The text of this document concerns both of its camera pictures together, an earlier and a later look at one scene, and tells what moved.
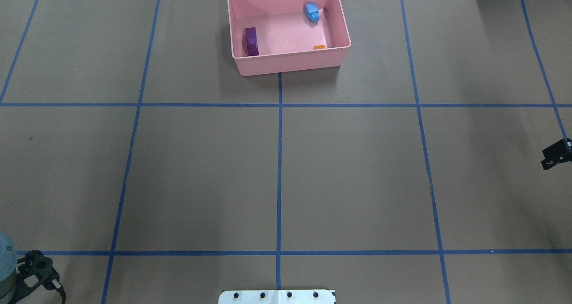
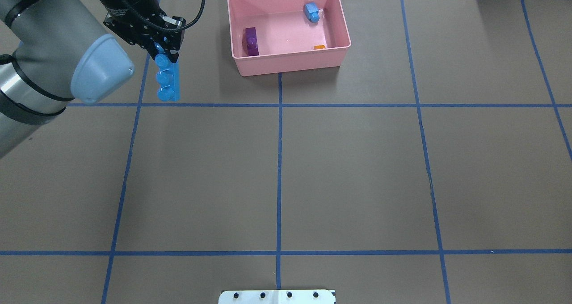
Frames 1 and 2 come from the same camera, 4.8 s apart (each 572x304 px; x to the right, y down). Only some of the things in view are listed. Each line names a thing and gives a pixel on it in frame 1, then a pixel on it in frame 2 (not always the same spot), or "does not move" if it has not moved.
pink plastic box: x=278 y=28 does not move
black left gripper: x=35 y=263 → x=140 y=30
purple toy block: x=252 y=41 does not move
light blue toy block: x=312 y=11 does not move
